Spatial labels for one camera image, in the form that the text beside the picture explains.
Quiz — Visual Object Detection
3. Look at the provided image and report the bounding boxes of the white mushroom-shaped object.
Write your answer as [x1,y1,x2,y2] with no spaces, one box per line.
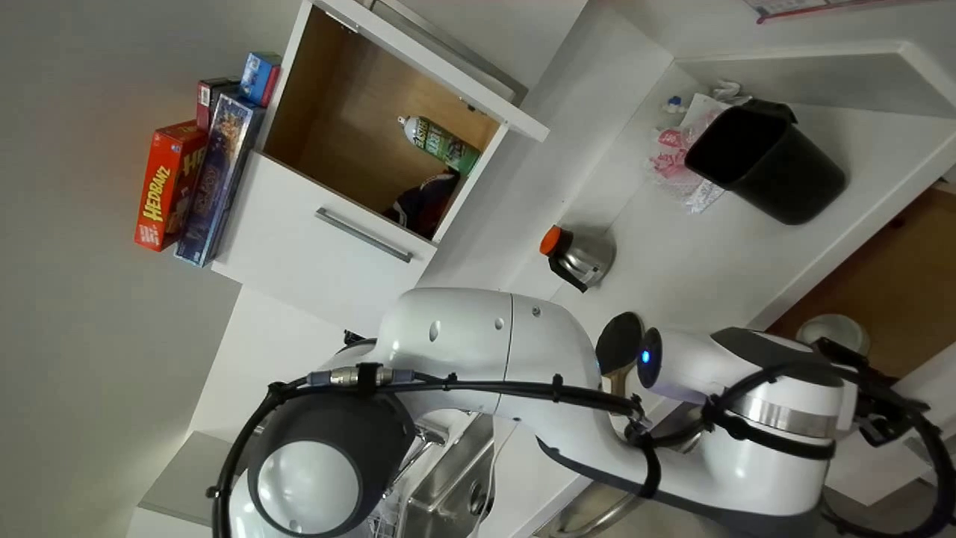
[793,313,868,355]

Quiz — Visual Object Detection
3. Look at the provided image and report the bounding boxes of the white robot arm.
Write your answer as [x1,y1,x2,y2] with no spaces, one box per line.
[208,288,953,538]

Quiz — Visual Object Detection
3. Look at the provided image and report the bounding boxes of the dark red object on shelf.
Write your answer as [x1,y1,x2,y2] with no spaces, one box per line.
[386,168,459,239]

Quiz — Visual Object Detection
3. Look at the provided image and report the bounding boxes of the white overhead cabinet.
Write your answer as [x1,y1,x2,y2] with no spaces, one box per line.
[214,0,547,331]

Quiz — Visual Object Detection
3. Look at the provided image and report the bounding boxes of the open wooden drawer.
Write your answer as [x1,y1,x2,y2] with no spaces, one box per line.
[769,188,956,378]

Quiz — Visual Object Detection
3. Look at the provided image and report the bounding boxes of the small orange-lid steel carafe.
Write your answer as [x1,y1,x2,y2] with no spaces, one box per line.
[536,225,614,294]

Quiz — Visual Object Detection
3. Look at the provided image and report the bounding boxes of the green wipes canister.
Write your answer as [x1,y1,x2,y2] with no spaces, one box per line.
[396,118,481,174]

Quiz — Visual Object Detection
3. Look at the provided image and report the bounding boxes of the black ping pong paddle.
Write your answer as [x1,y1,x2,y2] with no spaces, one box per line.
[595,310,644,394]

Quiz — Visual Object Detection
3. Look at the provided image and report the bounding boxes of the chrome faucet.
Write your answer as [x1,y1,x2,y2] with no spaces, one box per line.
[380,409,496,538]

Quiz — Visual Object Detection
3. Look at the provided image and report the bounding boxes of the blue board game box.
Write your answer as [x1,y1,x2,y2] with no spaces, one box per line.
[175,95,262,266]

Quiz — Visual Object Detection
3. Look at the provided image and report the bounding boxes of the black trash bin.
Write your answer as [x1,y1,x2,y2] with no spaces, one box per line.
[686,100,849,225]

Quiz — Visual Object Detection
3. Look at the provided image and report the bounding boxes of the dark red game box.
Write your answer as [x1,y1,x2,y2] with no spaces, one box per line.
[196,77,239,128]

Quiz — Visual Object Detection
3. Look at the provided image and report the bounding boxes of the red board game box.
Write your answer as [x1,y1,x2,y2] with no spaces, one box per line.
[135,121,205,251]

